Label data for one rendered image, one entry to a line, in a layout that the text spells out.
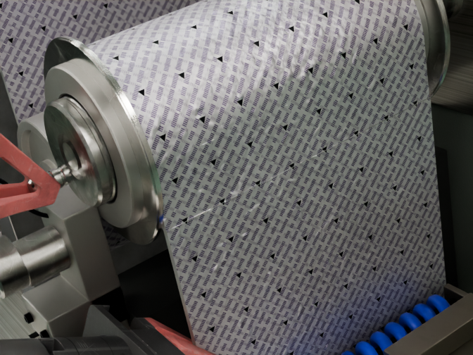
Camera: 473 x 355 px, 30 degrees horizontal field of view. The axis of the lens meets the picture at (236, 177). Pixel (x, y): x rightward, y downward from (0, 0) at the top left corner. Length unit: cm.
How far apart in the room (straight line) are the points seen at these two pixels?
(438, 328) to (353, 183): 13
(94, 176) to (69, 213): 6
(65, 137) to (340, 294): 24
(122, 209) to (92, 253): 6
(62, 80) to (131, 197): 9
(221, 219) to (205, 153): 5
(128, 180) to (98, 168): 2
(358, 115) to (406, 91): 5
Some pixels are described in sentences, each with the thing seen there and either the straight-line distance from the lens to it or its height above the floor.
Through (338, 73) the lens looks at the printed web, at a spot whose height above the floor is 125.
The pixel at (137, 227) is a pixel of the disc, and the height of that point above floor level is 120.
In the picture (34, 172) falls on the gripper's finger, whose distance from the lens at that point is 58.
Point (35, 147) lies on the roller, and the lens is 74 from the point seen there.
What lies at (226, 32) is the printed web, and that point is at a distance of 58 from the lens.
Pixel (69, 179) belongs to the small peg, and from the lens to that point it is 60.
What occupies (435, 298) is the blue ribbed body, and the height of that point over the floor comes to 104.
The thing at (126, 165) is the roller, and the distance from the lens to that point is 54.
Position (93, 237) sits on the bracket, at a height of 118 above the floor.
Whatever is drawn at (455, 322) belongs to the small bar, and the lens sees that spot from 70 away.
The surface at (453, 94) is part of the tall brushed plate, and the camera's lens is 79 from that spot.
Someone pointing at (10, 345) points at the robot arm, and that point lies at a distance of 54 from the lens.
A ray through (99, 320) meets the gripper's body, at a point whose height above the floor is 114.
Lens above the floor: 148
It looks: 28 degrees down
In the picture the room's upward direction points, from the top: 12 degrees counter-clockwise
